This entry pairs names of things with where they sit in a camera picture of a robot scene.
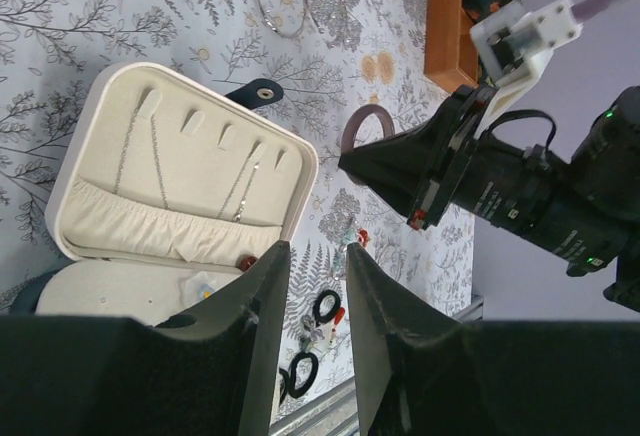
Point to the cream and navy jewelry box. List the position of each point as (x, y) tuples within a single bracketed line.
[(164, 178)]

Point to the red stone pendant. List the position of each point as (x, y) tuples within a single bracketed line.
[(247, 262)]

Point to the dark purple bangle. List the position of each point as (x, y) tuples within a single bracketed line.
[(367, 123)]

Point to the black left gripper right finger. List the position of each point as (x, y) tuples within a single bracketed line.
[(420, 372)]

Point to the orange divided tray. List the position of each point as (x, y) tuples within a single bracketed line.
[(451, 60)]

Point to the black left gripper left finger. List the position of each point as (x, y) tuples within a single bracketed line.
[(209, 370)]

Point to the floral table mat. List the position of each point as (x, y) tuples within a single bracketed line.
[(53, 50)]

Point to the silver sequin flower earring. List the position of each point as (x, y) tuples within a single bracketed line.
[(312, 338)]

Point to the red drop earring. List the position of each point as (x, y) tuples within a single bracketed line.
[(331, 328), (363, 237)]

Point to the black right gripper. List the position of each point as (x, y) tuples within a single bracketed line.
[(585, 211)]

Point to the blue flower earring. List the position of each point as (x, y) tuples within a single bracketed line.
[(198, 287)]

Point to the silver wire bangle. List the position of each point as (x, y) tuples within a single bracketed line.
[(308, 16)]

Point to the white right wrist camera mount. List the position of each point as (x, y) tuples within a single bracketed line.
[(515, 47)]

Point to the aluminium rail frame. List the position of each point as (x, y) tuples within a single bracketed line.
[(333, 413)]

